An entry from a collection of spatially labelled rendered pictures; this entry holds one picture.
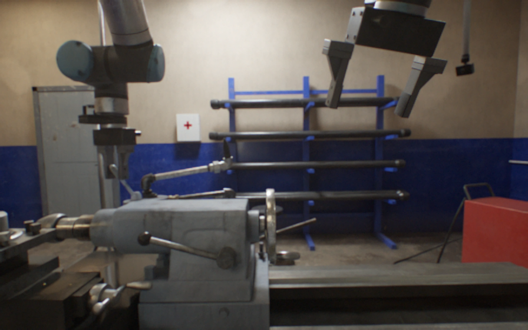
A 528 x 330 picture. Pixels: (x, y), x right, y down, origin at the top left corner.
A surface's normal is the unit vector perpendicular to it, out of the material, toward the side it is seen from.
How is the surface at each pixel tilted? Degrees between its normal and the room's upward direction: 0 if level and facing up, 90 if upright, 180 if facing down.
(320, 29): 90
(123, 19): 127
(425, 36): 114
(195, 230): 76
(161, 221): 86
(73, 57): 90
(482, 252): 90
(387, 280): 48
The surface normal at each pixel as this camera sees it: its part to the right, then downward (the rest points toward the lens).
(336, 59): 0.09, 0.47
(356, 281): -0.01, -0.60
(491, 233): -0.94, 0.04
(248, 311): 0.00, 0.09
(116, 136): -0.41, 0.08
